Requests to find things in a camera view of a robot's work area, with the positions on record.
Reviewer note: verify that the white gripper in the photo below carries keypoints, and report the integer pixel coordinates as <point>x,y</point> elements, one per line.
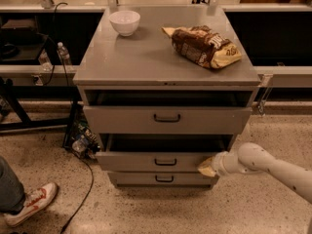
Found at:
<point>218,165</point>

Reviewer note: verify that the grey drawer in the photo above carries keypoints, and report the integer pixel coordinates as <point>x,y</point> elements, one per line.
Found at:
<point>167,120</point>
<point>160,153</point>
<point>161,179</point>

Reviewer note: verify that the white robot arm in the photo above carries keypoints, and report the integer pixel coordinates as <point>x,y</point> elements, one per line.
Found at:
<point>251,159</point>

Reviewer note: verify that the grey bottom drawer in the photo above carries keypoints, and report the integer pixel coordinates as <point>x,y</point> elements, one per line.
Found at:
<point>161,179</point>

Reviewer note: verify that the grey drawer cabinet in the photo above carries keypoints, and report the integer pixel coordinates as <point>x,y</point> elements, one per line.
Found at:
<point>145,70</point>

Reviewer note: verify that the grey top drawer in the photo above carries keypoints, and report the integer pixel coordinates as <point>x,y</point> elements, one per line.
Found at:
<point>167,120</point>

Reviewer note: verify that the brown yellow chip bag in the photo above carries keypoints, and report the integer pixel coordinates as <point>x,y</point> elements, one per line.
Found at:
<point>203,46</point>

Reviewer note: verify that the snack bags on floor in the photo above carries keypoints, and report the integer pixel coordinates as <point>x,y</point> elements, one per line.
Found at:
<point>83,141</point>

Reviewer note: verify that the white bowl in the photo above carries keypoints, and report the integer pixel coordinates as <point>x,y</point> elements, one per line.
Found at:
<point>125,22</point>

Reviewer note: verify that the white red sneaker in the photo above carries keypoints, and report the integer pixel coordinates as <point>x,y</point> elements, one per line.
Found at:
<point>34,202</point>

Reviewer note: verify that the clear water bottle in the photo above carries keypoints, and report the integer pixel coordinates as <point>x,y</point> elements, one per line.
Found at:
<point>64,54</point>

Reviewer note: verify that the blue jeans leg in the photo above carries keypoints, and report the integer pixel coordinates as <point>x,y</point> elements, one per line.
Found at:
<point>12,194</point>

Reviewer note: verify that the black stand frame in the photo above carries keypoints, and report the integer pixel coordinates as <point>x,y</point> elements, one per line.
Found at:
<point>19,99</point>

